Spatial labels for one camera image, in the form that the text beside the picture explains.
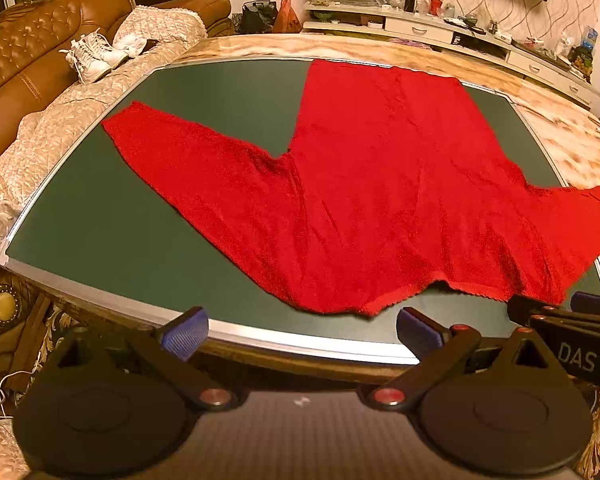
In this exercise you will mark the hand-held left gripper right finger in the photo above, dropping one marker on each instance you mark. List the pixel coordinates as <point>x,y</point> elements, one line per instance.
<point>417,335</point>

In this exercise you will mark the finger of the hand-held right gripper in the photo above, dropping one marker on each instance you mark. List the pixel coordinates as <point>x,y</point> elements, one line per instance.
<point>595,304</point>
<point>545,317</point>

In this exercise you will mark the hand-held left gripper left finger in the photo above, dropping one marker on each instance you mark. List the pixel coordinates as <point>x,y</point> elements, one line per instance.
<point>185,335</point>

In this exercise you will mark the red sweater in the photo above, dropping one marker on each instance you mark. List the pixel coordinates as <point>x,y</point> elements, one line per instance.
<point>380,170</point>

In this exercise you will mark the green metal-framed board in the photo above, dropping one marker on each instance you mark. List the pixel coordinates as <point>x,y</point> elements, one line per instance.
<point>130,220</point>

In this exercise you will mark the beige quilted sofa cover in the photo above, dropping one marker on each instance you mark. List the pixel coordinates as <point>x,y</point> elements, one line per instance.
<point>55,125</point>

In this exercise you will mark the white sneaker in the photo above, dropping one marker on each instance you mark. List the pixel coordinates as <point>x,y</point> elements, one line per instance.
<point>87,62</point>
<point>112,55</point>

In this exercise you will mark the white crumpled cloth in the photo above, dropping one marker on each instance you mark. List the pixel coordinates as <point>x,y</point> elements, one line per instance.
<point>130,45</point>

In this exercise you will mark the white television cabinet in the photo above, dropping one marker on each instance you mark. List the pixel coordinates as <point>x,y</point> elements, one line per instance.
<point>415,27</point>

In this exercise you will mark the black bag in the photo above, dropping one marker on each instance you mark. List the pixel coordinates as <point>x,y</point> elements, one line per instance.
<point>257,19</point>

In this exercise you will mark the brown leather sofa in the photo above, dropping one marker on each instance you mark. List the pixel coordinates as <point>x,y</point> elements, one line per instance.
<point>30,50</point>

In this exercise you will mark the red cup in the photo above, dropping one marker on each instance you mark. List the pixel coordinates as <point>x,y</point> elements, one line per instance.
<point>436,7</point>

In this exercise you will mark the orange plastic bag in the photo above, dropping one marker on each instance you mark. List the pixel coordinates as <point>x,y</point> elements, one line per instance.
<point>286,20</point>

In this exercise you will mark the black bottle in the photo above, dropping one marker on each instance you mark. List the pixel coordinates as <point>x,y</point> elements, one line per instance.
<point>410,2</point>

